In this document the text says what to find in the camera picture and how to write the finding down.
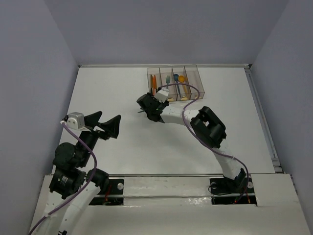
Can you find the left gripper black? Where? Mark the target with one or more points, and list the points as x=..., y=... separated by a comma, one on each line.
x=97, y=129

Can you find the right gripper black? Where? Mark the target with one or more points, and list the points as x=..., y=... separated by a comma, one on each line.
x=154, y=99

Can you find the yellow knife green handle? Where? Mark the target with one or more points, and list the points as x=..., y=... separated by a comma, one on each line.
x=152, y=84

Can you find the orange knife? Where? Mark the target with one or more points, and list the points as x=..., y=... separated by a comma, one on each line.
x=155, y=84

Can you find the teal fork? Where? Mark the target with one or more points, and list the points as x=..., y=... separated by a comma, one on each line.
x=168, y=80

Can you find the yellow spoon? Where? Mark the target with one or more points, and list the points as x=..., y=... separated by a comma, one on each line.
x=182, y=81

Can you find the blue spoon dark handle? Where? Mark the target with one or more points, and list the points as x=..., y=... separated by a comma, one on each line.
x=176, y=80

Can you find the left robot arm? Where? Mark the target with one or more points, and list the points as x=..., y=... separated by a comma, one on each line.
x=76, y=179

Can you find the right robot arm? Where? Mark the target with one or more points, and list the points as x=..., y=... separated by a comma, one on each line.
x=207, y=128

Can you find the white front board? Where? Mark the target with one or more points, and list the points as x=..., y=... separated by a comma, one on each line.
x=181, y=205

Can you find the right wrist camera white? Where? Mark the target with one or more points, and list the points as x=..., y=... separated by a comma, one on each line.
x=162, y=95

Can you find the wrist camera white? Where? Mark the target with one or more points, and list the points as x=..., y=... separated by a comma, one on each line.
x=74, y=120
x=162, y=95

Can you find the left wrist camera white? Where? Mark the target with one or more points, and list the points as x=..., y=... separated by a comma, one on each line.
x=74, y=120

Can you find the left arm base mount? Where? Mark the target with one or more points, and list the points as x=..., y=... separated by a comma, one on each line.
x=112, y=196

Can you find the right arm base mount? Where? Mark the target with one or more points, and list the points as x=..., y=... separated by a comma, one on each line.
x=221, y=194

